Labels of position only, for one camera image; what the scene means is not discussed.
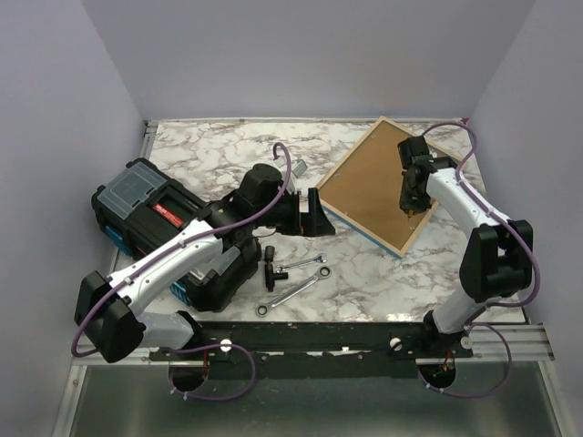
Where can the black T-handle tool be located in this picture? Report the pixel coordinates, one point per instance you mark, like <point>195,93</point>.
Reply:
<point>270,274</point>

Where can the large ratchet wrench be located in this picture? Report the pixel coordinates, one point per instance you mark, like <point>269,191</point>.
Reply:
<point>321,274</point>

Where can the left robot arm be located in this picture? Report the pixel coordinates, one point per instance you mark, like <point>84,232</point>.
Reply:
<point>205,251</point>

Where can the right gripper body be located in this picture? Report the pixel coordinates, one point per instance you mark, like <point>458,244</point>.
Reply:
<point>412,198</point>

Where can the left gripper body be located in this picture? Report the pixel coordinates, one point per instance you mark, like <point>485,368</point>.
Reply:
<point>291,220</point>

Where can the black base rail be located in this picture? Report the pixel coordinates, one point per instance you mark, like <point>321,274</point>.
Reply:
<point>318,350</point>

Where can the black toolbox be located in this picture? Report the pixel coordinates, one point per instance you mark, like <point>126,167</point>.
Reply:
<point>143,208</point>

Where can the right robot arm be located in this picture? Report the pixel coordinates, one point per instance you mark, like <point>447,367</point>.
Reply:
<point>498,260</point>

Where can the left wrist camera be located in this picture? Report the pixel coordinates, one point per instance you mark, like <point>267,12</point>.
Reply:
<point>297,170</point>

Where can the small open-end wrench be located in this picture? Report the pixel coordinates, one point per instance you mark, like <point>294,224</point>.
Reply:
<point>319,259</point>

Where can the aluminium table frame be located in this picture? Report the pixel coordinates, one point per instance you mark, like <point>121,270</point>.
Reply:
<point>191,366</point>

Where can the blue picture frame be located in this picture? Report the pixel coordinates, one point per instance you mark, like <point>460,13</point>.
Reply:
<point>363,189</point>

